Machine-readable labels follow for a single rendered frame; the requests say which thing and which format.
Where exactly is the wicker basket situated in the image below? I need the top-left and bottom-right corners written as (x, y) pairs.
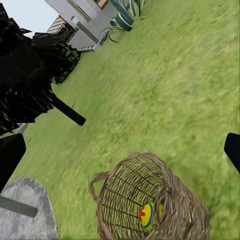
top-left (88, 151), bottom-right (211, 240)

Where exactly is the easter egg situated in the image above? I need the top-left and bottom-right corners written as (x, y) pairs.
top-left (137, 202), bottom-right (164, 232)

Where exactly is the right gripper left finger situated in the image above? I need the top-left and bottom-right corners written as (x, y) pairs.
top-left (0, 133), bottom-right (26, 193)

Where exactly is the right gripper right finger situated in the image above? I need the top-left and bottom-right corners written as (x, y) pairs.
top-left (224, 133), bottom-right (240, 173)

